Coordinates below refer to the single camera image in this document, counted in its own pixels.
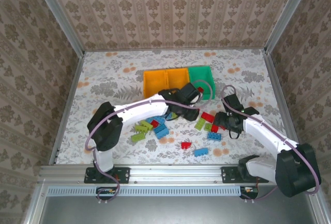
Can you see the green lego brick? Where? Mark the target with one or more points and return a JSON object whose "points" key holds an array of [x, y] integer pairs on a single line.
{"points": [[208, 127], [137, 137], [141, 128], [200, 124], [146, 124]]}

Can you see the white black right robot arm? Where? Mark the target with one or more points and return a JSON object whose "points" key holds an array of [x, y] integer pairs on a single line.
{"points": [[258, 131]]}

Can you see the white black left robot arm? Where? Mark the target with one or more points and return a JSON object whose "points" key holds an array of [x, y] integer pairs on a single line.
{"points": [[139, 108]]}

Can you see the orange plastic bin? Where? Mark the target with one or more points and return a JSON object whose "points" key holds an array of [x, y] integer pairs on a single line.
{"points": [[177, 77], [153, 81]]}

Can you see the green plastic bin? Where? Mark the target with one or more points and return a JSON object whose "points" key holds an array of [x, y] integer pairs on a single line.
{"points": [[204, 75]]}

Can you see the floral patterned table cover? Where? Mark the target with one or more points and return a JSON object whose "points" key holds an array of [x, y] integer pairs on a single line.
{"points": [[116, 66]]}

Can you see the grey metal shelf panel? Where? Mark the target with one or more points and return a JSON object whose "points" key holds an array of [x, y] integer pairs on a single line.
{"points": [[168, 211]]}

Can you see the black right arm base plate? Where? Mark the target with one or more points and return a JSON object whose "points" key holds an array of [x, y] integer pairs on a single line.
{"points": [[228, 176]]}

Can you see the aluminium right side rail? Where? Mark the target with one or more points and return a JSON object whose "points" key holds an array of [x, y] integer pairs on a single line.
{"points": [[283, 105]]}

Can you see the aluminium front frame rail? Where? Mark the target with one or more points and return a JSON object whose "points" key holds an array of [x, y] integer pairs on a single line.
{"points": [[175, 173]]}

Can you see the aluminium frame rail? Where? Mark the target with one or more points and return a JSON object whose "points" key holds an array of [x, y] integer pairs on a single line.
{"points": [[175, 173], [168, 50]]}

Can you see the aluminium back frame rail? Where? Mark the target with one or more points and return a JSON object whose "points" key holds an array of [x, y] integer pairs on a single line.
{"points": [[168, 50]]}

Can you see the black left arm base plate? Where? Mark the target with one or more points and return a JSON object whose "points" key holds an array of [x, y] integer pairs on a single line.
{"points": [[121, 176]]}

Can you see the aluminium right frame post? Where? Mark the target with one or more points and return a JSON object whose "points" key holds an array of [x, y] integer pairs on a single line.
{"points": [[286, 14]]}

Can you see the aluminium frame post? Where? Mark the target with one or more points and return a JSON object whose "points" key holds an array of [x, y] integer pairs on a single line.
{"points": [[60, 17], [286, 14]]}

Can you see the aluminium left side rail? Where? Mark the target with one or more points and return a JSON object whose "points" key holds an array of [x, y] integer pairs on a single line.
{"points": [[67, 105]]}

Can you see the aluminium left frame post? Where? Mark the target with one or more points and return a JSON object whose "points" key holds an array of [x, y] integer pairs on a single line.
{"points": [[60, 17]]}

